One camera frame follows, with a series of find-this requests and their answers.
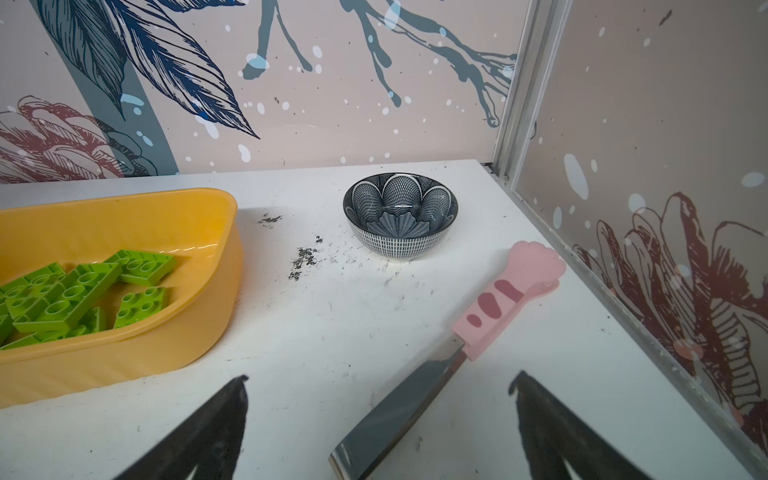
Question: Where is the green lego brick long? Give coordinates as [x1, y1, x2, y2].
[13, 263, 122, 333]

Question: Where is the pink plastic toy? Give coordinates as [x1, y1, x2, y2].
[328, 240, 568, 480]

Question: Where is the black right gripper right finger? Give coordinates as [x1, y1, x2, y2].
[508, 371, 650, 480]

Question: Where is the yellow tray far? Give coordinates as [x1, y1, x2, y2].
[1, 188, 243, 407]

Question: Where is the dark grey round dish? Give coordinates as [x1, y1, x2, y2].
[343, 172, 459, 260]

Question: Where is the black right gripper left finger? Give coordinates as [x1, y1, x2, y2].
[118, 375, 248, 479]

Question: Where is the green lego brick in tray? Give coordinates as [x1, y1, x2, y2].
[1, 331, 67, 351]

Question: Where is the large green lego plate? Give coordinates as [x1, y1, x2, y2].
[1, 262, 66, 320]

